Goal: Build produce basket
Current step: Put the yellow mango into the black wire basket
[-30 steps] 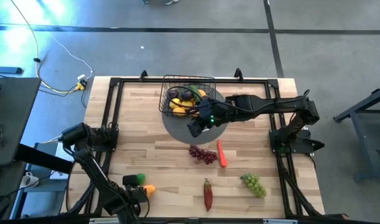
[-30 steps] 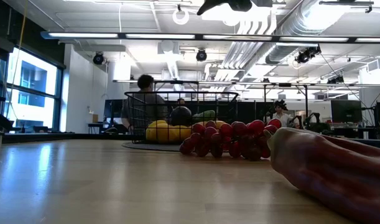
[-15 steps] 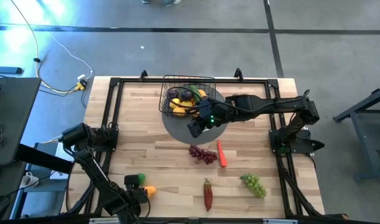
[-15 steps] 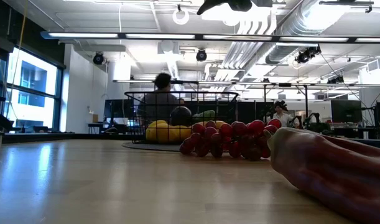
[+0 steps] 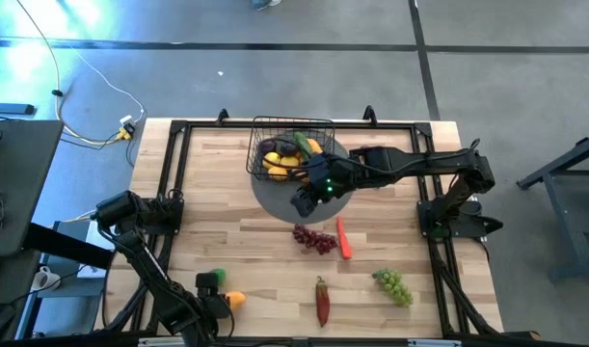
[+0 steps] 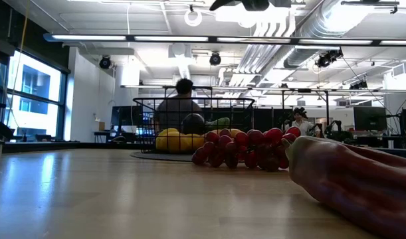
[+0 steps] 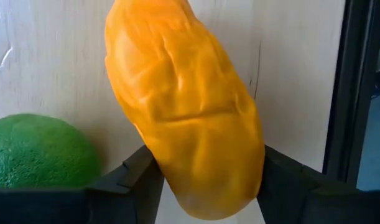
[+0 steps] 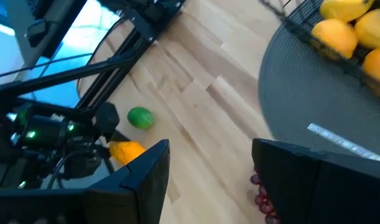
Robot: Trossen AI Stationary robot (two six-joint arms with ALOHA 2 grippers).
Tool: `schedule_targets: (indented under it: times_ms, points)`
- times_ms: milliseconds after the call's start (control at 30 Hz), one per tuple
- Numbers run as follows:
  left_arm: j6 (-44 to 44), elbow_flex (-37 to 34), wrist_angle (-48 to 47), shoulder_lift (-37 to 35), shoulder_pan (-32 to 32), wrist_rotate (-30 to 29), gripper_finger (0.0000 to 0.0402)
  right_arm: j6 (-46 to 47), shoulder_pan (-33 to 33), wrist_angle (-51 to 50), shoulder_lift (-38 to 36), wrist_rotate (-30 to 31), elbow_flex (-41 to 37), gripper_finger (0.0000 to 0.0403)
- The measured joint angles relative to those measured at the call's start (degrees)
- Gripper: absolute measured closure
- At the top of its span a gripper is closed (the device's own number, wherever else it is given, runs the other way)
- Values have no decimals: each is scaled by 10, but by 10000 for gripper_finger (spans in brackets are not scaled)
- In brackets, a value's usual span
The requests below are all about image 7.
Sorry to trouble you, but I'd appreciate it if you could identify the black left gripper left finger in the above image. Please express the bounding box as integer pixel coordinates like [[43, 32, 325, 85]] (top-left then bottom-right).
[[0, 144, 165, 224]]

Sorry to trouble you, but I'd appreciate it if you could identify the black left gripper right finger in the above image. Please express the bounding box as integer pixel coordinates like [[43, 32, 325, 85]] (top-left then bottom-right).
[[256, 144, 380, 224]]

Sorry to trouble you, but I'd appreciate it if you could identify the green lime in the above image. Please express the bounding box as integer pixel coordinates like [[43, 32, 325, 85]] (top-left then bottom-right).
[[0, 113, 102, 189]]

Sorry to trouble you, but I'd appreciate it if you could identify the orange mango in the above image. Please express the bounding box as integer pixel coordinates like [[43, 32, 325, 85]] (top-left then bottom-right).
[[104, 0, 266, 221]]

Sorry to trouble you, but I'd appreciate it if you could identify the black aluminium table frame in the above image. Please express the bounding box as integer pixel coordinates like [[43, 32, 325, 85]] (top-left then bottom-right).
[[322, 0, 380, 190]]

